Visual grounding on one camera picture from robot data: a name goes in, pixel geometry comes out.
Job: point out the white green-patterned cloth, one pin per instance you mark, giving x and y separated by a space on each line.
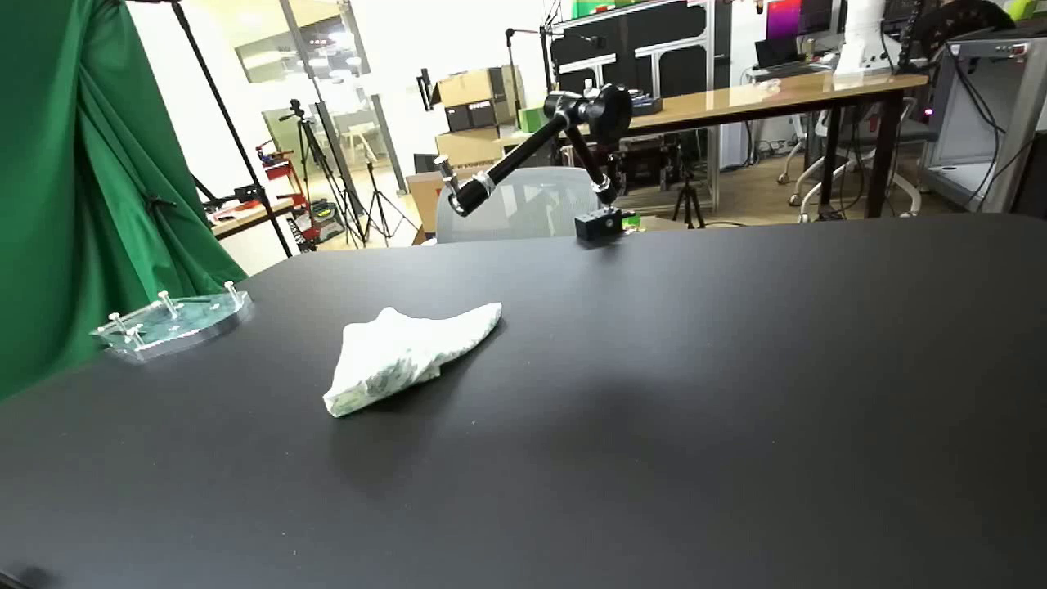
397 352

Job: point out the black tripod light stand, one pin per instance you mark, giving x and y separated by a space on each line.
226 123

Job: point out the long wooden table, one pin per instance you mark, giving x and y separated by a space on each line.
785 96

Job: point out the black shelf unit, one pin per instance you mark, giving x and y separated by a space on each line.
659 45

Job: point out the clear acrylic plate with standoffs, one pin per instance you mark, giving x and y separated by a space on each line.
171 326

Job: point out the green backdrop curtain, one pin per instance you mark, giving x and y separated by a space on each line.
96 196

